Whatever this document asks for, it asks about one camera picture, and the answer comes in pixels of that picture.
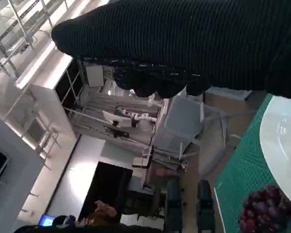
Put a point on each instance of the white plate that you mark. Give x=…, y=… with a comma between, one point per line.
x=281, y=145

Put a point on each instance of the green cutting mat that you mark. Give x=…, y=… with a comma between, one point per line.
x=245, y=170

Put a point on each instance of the metal frame rack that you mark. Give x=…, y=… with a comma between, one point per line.
x=21, y=24

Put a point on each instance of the purple toy grape bunch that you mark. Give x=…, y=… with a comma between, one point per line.
x=262, y=211

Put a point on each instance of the white shelving unit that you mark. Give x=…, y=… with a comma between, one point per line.
x=43, y=97

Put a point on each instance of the black knitted glove right hand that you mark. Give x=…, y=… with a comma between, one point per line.
x=174, y=41

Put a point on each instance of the black flat panel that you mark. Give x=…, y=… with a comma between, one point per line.
x=104, y=189

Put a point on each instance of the phone with blue screen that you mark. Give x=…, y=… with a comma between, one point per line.
x=46, y=220

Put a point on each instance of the white monitor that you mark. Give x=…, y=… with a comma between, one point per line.
x=114, y=117

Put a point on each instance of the grey chair white frame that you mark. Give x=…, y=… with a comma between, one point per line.
x=182, y=119

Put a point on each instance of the brown cardboard box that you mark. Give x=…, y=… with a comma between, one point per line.
x=230, y=104

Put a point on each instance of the person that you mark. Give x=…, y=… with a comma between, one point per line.
x=104, y=212

